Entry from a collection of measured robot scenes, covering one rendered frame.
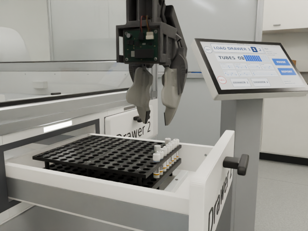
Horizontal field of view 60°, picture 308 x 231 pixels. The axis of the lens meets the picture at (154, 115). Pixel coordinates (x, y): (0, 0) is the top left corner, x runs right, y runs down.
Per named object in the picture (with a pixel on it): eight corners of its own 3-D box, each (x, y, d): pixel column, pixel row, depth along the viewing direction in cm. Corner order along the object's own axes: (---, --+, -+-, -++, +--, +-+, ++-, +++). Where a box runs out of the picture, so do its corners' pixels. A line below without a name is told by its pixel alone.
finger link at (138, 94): (116, 124, 42) (122, 65, 40) (133, 118, 47) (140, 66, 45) (133, 129, 41) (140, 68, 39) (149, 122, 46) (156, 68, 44)
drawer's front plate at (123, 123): (153, 134, 99) (153, 105, 97) (111, 157, 72) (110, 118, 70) (148, 134, 99) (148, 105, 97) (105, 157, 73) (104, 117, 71)
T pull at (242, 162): (248, 161, 45) (249, 153, 45) (245, 177, 38) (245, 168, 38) (227, 158, 47) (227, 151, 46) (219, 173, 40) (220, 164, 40)
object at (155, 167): (181, 147, 55) (181, 144, 55) (145, 178, 39) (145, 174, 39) (173, 146, 56) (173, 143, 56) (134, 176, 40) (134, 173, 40)
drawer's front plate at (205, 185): (232, 179, 58) (234, 129, 56) (201, 270, 31) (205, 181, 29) (223, 178, 58) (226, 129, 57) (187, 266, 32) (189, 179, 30)
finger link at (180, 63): (159, 96, 43) (152, 41, 42) (163, 95, 45) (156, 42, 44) (187, 93, 41) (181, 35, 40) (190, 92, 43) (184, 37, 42)
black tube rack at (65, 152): (181, 174, 56) (181, 144, 55) (145, 215, 40) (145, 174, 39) (92, 160, 64) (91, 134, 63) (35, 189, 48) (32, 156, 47)
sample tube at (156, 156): (156, 181, 45) (156, 155, 44) (151, 179, 46) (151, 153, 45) (161, 179, 46) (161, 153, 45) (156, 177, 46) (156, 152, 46)
